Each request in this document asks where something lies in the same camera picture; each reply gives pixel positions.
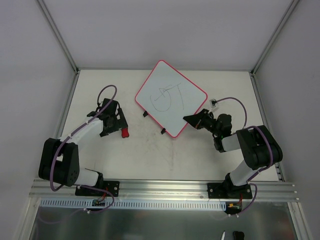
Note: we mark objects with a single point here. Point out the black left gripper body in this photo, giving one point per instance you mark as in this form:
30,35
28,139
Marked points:
122,120

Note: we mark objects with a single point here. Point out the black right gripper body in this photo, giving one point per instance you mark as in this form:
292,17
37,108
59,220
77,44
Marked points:
201,120

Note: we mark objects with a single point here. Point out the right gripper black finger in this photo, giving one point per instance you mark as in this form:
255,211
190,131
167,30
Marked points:
198,116
195,123

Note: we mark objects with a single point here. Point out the red black whiteboard eraser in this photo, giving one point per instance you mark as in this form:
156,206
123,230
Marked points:
125,133

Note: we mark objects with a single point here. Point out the pink framed whiteboard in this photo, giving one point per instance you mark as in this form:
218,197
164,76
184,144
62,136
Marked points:
168,96

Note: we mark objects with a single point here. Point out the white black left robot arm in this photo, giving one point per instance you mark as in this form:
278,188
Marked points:
60,161

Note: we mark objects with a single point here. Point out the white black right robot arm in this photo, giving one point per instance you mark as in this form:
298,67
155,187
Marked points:
259,149

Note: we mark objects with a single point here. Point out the white marker pen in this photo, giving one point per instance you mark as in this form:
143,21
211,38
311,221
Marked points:
223,235

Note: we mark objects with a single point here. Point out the black object bottom edge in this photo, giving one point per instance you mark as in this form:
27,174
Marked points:
238,235

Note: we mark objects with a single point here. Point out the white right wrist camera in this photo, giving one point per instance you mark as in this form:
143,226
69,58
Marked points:
213,105

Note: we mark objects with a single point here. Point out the whiteboard wire stand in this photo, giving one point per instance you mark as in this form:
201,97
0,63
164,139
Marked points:
154,122

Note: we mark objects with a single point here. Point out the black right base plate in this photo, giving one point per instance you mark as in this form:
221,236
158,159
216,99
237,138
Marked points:
220,191

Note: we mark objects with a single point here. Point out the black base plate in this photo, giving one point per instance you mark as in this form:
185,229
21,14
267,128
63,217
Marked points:
108,187
220,191

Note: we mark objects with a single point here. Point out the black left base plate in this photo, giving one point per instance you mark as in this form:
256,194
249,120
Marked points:
108,187

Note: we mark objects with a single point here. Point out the aluminium mounting rail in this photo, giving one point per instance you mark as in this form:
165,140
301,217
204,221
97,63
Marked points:
185,190

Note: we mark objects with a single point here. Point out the slotted cable duct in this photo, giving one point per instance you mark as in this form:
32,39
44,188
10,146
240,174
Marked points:
128,204

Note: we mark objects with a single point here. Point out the left aluminium frame post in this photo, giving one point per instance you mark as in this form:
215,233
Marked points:
57,34

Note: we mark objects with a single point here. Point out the aluminium frame post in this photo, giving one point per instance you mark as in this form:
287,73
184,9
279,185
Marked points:
57,34
279,27

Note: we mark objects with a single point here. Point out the right aluminium frame post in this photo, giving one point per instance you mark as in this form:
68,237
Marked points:
279,27

